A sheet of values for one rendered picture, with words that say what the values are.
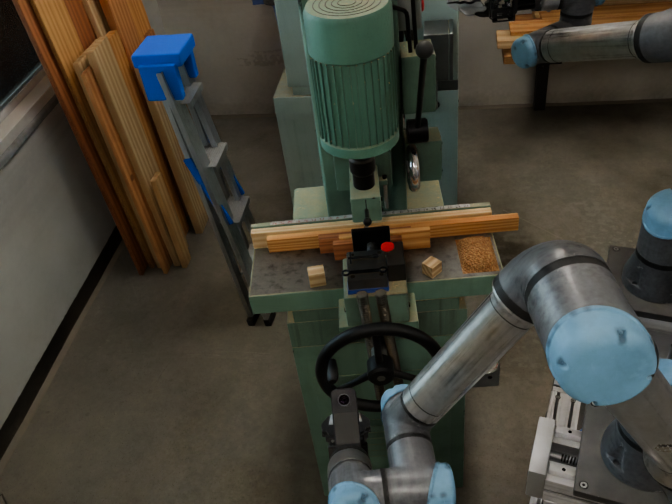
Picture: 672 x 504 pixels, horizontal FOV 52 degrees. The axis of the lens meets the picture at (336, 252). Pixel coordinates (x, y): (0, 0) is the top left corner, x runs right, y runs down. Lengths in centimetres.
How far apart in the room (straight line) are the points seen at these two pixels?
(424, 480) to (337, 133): 73
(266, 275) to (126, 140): 134
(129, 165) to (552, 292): 228
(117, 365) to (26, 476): 52
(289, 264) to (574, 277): 94
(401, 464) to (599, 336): 42
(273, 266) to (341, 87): 51
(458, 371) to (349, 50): 65
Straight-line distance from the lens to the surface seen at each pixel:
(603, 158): 371
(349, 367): 181
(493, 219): 172
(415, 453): 112
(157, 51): 228
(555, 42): 168
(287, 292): 162
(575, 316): 85
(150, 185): 300
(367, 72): 139
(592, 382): 87
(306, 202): 205
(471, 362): 105
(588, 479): 141
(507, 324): 100
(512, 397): 253
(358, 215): 161
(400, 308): 152
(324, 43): 137
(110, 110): 282
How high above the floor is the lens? 200
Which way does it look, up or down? 40 degrees down
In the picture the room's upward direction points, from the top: 8 degrees counter-clockwise
